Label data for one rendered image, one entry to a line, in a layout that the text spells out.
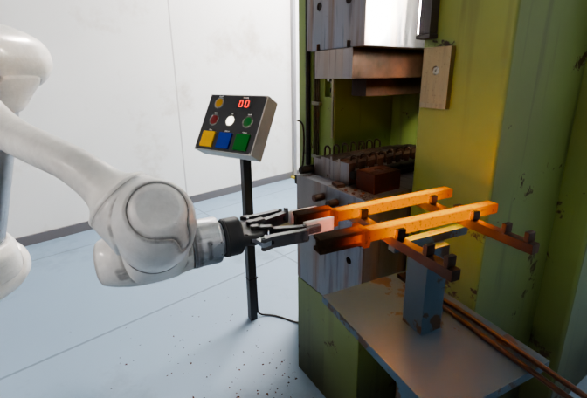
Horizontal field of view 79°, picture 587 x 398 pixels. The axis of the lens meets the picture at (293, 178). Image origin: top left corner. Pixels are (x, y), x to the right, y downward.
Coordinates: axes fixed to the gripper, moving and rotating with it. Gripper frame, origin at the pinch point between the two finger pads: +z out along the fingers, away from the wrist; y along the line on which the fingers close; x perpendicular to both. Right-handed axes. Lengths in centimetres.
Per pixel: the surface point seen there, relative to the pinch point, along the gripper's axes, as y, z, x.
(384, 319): 6.8, 15.9, -26.0
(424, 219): 13.1, 18.9, 1.2
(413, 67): -38, 62, 32
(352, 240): 11.8, 2.0, -0.3
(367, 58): -35, 40, 35
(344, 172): -36.9, 33.3, -2.3
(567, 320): 9, 97, -54
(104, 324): -131, -55, -98
